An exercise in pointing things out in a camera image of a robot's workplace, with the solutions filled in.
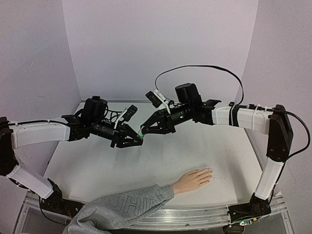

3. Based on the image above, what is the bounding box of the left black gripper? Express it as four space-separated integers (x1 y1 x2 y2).
90 118 144 148

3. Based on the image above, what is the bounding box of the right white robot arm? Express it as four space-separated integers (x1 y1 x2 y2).
140 83 293 200

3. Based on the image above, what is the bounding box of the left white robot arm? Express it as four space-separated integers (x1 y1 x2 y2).
0 96 143 213

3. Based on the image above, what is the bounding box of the person's bare hand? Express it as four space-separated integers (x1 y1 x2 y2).
172 168 213 195

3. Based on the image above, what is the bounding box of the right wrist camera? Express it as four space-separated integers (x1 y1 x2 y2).
145 90 173 114

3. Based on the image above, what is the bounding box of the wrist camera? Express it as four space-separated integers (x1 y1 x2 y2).
145 90 173 114
114 105 138 129

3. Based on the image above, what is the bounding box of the black left camera cable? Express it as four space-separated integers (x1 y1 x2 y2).
103 107 127 122

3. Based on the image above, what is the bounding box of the black camera cable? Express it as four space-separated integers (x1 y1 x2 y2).
103 107 127 122
155 65 244 106

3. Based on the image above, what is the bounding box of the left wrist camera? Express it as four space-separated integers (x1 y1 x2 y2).
114 105 138 129

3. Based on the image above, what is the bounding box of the black right camera cable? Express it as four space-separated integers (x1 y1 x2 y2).
155 65 244 106

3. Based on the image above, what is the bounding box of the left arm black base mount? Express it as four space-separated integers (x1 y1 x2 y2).
39 178 84 217

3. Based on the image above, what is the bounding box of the aluminium front rail base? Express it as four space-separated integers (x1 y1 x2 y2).
13 193 294 234

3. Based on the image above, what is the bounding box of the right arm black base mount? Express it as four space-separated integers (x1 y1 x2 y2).
227 193 272 224

